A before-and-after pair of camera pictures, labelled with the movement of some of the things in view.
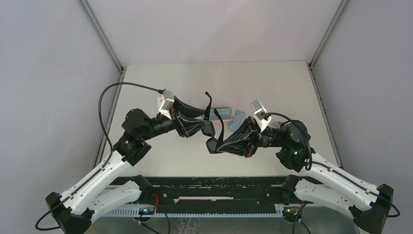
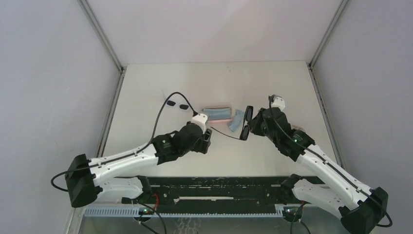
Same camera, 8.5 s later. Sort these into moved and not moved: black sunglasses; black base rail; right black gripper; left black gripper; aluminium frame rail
Moved: right black gripper; left black gripper; black sunglasses
Not moved: aluminium frame rail; black base rail
